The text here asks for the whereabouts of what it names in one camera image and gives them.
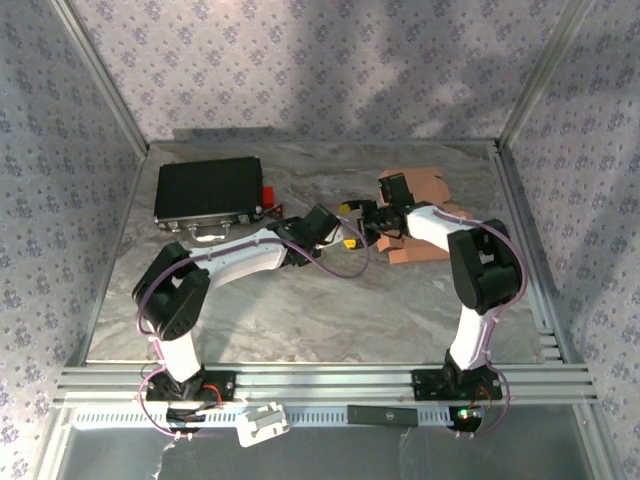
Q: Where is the orange paper box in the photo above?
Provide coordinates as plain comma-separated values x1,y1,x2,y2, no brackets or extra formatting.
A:
375,168,476,265

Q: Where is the black hard case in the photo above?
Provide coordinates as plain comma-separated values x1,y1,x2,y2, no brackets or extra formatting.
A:
153,156,266,245

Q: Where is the black rectangular device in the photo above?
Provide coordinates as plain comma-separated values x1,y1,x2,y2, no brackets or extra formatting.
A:
346,404,419,428

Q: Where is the circuit board with LEDs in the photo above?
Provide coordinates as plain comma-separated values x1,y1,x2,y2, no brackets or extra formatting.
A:
448,405,489,435

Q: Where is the grey metal sheet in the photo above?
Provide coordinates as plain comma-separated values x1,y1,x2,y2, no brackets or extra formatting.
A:
37,404,619,480

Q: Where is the black connector block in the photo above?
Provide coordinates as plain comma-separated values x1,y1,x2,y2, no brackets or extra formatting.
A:
165,407,207,435

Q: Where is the aluminium back rail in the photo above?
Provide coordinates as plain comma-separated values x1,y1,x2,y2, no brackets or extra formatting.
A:
147,138,501,149

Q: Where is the aluminium side rail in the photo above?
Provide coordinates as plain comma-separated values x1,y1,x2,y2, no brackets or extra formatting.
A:
493,142,577,365
63,144,151,369

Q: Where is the aluminium mounting rail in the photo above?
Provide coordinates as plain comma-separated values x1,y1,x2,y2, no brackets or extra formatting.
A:
52,363,600,407

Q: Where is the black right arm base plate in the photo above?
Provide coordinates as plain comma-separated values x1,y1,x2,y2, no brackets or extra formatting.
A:
410,368,504,402

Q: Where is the white slotted cable duct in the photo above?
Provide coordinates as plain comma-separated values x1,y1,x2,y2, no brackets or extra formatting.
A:
71,404,454,430

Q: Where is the aluminium frame post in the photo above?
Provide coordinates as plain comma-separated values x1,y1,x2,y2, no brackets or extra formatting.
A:
49,0,152,154
497,0,600,151

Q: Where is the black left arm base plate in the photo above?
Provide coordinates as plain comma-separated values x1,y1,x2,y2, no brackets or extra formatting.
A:
144,369,238,404

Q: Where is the white plastic bracket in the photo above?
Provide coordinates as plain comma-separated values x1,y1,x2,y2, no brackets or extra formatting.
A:
233,400,292,449

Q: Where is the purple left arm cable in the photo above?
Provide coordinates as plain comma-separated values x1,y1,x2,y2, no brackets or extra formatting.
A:
137,234,371,441

